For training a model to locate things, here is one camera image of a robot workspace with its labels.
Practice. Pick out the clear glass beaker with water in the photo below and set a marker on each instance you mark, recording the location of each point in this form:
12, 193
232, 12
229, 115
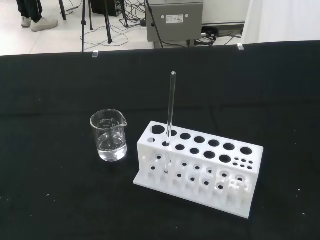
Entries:
110, 150

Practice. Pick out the black equipment case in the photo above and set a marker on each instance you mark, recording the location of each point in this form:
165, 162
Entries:
105, 7

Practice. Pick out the clear cloth clip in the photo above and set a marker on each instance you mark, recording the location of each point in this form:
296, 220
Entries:
95, 54
240, 46

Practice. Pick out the person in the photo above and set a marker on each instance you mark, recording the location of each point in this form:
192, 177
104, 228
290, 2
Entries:
42, 23

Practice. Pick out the black tripod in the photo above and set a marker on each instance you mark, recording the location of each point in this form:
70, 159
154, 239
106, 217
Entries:
108, 25

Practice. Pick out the white test tube rack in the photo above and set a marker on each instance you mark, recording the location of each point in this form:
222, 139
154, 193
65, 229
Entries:
256, 175

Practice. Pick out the black bench cloth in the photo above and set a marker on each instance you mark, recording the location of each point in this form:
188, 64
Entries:
50, 100

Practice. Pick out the grey metal cabinet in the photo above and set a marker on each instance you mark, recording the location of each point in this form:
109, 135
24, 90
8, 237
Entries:
175, 30

